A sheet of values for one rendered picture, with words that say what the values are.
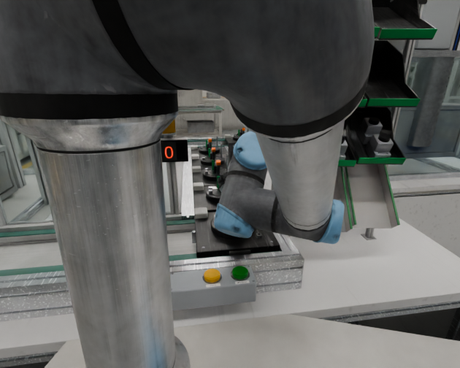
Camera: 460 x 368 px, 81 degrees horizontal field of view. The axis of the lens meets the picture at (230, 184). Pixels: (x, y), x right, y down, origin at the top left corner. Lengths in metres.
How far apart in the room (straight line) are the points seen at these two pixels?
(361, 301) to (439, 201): 1.22
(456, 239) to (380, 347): 1.53
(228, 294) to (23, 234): 0.71
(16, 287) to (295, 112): 0.78
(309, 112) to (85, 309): 0.22
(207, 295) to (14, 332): 0.46
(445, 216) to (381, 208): 1.10
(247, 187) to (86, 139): 0.35
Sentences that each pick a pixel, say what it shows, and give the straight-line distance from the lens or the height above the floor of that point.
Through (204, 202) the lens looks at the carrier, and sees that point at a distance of 1.06.
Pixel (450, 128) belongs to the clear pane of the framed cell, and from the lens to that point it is 2.00.
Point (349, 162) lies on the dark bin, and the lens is 0.82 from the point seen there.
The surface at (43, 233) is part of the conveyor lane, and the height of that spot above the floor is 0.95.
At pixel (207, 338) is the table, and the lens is 0.72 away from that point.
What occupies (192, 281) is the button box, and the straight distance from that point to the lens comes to 0.70.
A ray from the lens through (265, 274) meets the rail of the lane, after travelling 0.78.
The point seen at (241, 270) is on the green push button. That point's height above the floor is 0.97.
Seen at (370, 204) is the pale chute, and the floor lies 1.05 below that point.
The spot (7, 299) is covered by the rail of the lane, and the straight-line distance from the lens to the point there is 0.88.
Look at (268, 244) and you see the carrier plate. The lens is 0.81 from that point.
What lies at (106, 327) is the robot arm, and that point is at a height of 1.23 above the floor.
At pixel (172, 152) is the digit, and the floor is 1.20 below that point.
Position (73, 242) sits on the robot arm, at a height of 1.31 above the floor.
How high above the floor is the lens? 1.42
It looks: 21 degrees down
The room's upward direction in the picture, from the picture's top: straight up
